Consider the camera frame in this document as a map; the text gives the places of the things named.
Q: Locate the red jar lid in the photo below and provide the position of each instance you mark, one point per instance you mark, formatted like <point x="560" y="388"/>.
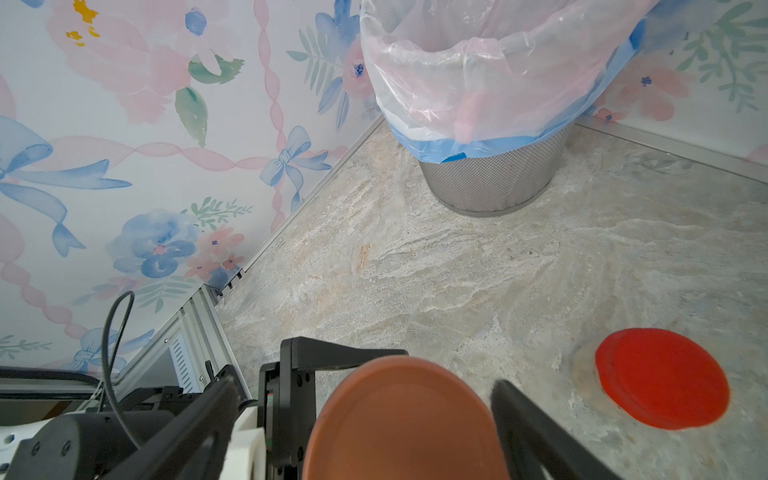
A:
<point x="663" y="378"/>

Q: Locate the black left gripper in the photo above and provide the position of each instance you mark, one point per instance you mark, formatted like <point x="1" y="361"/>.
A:
<point x="85" y="446"/>

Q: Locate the metal mesh trash bin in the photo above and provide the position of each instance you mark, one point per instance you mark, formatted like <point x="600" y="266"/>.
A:
<point x="498" y="185"/>

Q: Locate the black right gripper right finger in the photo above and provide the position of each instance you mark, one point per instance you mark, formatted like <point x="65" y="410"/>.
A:
<point x="534" y="445"/>

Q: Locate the pink trash bag liner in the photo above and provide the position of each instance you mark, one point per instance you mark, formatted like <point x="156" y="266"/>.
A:
<point x="474" y="79"/>

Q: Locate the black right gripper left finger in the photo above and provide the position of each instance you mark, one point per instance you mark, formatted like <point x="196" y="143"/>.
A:
<point x="194" y="444"/>

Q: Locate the orange jar lid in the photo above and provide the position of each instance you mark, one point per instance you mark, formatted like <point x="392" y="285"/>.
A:
<point x="403" y="417"/>

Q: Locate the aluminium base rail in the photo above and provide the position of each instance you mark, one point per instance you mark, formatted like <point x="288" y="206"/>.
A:
<point x="187" y="352"/>

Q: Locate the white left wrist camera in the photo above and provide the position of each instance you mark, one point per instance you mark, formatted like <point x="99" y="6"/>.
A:
<point x="246" y="455"/>

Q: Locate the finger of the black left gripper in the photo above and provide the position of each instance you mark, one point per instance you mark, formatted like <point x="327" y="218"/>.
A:
<point x="286" y="400"/>

